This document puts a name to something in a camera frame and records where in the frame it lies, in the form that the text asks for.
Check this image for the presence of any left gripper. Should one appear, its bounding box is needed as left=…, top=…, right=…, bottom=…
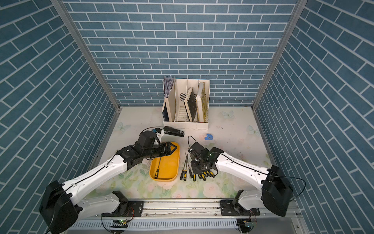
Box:
left=142, top=141, right=178, bottom=159

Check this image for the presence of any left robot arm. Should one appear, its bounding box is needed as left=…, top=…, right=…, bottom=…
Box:
left=39, top=131, right=178, bottom=234

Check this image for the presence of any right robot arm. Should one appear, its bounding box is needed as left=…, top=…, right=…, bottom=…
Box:
left=188, top=142, right=293, bottom=217

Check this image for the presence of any yellow plastic storage tray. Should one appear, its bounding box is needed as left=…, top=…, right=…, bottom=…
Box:
left=149, top=142, right=180, bottom=182

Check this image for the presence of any white desktop file organizer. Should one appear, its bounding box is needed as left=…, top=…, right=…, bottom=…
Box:
left=162, top=76, right=210, bottom=131

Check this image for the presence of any black stapler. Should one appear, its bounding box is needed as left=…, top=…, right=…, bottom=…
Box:
left=163, top=126, right=185, bottom=137

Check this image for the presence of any small blue stapler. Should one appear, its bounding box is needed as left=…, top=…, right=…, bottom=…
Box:
left=204, top=134, right=213, bottom=140

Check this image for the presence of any dark notebook in organizer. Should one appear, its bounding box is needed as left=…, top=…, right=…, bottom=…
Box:
left=162, top=101, right=169, bottom=122

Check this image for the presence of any framed board in organizer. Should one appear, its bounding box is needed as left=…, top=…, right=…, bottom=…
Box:
left=184, top=87, right=197, bottom=122

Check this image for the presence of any white book in organizer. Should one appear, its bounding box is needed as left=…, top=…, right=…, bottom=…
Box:
left=196, top=82, right=205, bottom=122

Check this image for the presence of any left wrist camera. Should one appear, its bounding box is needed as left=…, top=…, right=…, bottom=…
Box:
left=153, top=128, right=165, bottom=144

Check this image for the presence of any aluminium front rail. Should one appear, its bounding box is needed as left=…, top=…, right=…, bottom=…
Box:
left=68, top=198, right=307, bottom=220

